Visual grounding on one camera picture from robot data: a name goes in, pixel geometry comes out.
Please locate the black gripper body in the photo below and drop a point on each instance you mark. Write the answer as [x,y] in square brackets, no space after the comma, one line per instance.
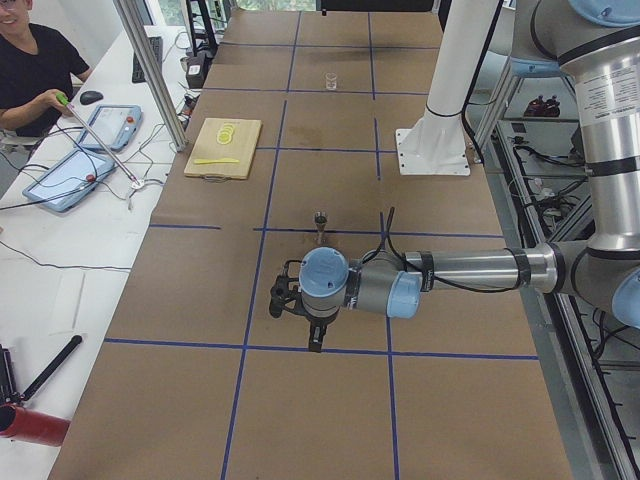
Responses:
[316,320]

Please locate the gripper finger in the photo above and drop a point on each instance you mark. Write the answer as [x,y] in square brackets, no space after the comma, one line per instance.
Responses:
[275,307]
[317,333]

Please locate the steel jigger measuring cup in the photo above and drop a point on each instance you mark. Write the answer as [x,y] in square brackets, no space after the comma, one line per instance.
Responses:
[320,221]

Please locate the clear glass cup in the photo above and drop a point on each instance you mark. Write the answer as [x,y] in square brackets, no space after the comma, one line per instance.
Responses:
[331,81]

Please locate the front lemon slice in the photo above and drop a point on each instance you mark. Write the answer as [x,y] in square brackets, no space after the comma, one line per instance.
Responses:
[224,138]

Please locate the wooden cutting board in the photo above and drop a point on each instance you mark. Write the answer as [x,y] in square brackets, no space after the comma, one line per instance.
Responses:
[242,147]

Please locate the far teach pendant tablet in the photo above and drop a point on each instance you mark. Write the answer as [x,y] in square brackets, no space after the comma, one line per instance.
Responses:
[116,125]

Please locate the teach pendant tablet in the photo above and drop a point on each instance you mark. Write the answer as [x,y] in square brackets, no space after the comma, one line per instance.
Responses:
[116,125]
[70,180]

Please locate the black box with label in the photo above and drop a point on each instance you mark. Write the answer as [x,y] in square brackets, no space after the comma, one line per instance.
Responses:
[197,69]

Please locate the near teach pendant tablet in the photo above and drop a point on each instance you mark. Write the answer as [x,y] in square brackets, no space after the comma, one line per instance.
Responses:
[70,180]

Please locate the red cylinder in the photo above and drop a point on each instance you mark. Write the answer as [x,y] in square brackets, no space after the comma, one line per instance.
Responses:
[18,423]

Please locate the black computer mouse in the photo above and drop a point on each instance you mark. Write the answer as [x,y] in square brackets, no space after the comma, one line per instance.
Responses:
[90,96]

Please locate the seated person black shirt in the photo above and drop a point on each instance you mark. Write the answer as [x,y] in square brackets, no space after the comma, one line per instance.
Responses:
[38,64]

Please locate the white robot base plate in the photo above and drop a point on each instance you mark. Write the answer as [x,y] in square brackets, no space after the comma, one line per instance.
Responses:
[435,145]

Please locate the aluminium frame post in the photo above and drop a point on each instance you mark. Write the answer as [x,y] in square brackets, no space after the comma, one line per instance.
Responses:
[134,28]

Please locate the green handled reacher grabber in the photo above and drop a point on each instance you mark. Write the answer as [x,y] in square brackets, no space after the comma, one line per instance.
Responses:
[137,184]

